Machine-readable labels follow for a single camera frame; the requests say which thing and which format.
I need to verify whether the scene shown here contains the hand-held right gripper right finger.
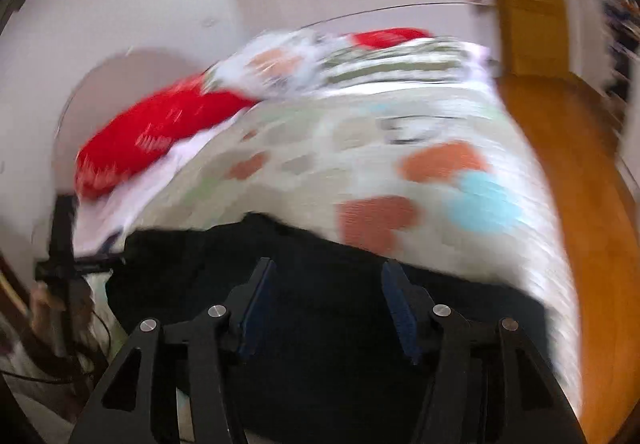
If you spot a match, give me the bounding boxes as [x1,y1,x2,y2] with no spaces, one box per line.
[381,259,588,444]

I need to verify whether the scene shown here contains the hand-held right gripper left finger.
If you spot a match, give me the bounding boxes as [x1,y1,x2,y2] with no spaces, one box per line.
[67,258,277,444]

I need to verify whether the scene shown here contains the black pants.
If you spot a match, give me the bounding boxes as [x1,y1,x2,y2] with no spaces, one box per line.
[105,213,551,444]

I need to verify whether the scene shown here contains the person's left forearm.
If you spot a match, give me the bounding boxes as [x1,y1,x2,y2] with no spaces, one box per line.
[10,339,106,420]

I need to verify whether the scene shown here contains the person's left hand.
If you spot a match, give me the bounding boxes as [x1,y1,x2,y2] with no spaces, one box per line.
[30,284,96,355]

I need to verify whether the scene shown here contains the large red pillow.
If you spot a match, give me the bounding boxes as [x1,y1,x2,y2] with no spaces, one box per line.
[75,74,261,200]

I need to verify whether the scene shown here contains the heart printed blanket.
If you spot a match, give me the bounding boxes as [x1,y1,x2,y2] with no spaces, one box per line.
[125,79,586,420]

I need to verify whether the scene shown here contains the rounded translucent headboard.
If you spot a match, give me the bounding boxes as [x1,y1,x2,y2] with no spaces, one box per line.
[300,0,496,32]
[52,47,216,185]

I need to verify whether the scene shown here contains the white floral pillow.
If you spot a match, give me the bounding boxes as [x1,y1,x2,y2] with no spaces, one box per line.
[202,32,351,100]

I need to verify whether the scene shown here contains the green dotted pillow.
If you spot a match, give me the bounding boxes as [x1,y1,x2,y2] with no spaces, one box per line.
[320,37,493,88]

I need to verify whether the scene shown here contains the small red pillow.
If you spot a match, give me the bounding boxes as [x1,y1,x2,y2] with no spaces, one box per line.
[350,28,433,49]

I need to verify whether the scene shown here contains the dark hanging clothes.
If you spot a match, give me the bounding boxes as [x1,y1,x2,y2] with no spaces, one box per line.
[597,0,640,100]

